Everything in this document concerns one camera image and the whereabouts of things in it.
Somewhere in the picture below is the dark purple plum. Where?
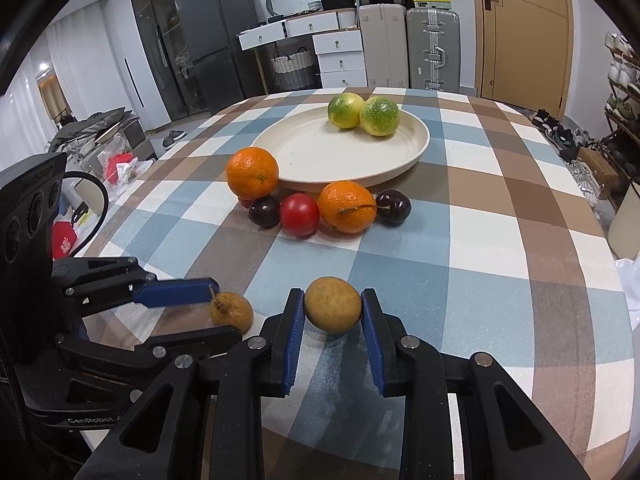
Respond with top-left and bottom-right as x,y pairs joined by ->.
248,195 -> 282,228
375,189 -> 412,226

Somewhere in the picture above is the white drawer desk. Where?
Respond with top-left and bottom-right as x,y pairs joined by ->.
236,10 -> 368,91

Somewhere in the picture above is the checked tablecloth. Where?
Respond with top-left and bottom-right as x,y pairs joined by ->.
75,87 -> 633,480

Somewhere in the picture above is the white bin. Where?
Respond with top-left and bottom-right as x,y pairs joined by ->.
607,182 -> 640,261

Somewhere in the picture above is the grey refrigerator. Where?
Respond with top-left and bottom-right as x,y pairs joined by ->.
174,0 -> 251,116

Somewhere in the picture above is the white plastic bag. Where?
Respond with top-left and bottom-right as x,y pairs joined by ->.
616,257 -> 640,333

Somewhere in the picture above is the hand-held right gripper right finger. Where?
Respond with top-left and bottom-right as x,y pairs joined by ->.
360,287 -> 591,480

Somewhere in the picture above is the woven basket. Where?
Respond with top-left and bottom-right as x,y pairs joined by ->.
271,47 -> 317,92

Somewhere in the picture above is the wooden door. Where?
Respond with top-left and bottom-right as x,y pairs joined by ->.
477,0 -> 573,118

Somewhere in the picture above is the silver suitcase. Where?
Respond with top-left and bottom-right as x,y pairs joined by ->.
406,8 -> 462,93

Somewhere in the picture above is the white wardrobe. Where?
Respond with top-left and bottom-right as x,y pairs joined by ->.
102,0 -> 171,131

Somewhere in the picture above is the brown longan with stem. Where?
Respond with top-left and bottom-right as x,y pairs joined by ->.
208,285 -> 254,335

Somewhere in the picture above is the dark glass cabinet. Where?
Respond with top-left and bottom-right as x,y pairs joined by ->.
127,0 -> 201,123

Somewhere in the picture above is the cardboard box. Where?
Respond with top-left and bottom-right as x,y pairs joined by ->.
577,147 -> 619,201

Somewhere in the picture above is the orange mandarin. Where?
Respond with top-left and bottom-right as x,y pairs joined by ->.
226,146 -> 279,200
318,180 -> 377,234

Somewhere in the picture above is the green yellow lemon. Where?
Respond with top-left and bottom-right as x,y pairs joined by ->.
360,96 -> 401,137
327,93 -> 366,130

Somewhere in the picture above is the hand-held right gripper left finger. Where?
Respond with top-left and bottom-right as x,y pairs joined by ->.
75,287 -> 307,480

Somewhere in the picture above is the red bag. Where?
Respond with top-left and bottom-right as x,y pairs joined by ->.
102,152 -> 138,186

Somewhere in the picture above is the black cable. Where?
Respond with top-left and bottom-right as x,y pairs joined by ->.
62,172 -> 109,257

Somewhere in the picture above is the shoe rack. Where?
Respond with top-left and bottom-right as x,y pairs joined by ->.
602,32 -> 640,186

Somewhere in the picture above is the beige suitcase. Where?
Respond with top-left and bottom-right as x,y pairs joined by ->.
359,4 -> 410,90

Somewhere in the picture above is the grey jacket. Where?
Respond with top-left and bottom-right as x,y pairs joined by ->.
47,107 -> 143,161

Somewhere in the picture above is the cream round plate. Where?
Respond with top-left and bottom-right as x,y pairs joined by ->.
250,105 -> 431,193

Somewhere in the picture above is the pile of shoes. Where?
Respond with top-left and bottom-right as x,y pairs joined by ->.
530,109 -> 601,206

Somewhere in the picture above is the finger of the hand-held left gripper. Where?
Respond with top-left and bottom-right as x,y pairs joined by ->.
55,324 -> 244,390
50,256 -> 220,317

